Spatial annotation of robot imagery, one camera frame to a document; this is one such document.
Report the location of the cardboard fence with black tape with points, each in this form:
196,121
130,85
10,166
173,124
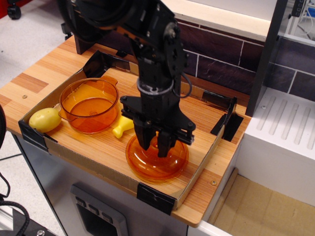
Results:
186,197

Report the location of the yellow plastic potato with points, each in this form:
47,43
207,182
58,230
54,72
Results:
45,120

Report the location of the orange transparent pot lid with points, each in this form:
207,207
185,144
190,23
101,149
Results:
149,167

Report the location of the black caster wheel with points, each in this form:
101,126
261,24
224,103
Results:
13,10

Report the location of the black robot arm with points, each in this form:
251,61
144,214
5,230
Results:
155,40

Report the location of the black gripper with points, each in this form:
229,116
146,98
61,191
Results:
157,110

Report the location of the yellow plastic banana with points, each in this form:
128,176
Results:
124,124

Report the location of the orange transparent pot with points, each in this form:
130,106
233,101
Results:
90,105

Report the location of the white toy sink drainboard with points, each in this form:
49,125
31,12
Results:
278,146

